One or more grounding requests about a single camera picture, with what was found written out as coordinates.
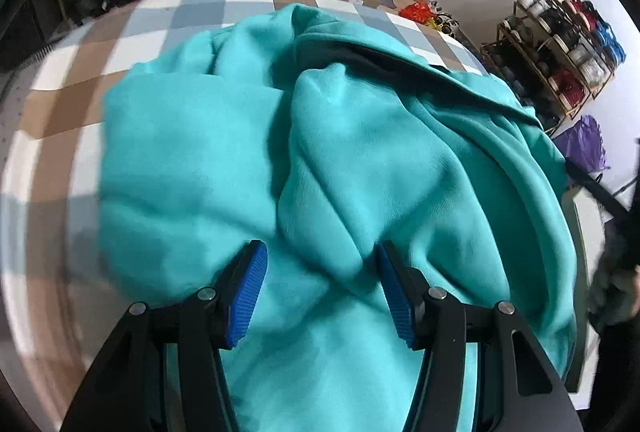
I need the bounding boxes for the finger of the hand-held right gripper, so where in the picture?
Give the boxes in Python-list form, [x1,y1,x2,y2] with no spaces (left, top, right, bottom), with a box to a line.
[565,159,631,219]

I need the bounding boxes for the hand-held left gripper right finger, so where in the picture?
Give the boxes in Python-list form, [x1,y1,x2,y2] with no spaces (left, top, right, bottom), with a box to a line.
[375,241,586,432]

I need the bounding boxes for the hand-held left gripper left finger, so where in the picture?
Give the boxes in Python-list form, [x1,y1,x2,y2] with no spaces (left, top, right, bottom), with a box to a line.
[60,239,269,432]

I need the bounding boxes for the teal zip jacket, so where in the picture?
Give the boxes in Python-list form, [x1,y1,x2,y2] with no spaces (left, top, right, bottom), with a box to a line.
[100,4,581,432]

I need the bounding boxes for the person's right forearm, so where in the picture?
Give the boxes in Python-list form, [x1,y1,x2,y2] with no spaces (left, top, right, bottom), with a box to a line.
[592,312,640,432]

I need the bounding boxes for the person's right hand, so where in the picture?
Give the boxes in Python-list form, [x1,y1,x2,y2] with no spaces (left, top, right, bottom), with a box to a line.
[589,257,640,325]

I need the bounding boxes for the purple plastic bag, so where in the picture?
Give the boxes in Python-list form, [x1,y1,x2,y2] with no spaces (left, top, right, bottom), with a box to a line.
[552,115,613,178]

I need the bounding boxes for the wooden shoe rack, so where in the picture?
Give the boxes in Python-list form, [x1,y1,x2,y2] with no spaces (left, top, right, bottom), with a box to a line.
[481,0,626,123]

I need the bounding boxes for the rows of stored sneakers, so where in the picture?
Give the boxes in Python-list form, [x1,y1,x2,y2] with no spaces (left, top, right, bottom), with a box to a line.
[487,0,626,113]

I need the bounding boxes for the heap of loose shoes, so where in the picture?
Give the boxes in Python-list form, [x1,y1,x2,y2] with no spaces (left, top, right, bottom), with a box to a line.
[425,0,471,43]

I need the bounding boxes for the red plastic bag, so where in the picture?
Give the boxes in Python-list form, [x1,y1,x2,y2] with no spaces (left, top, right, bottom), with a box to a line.
[398,1,436,22]

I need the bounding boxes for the brown blue plaid blanket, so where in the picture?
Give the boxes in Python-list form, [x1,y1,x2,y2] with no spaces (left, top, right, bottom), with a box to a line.
[0,0,501,413]

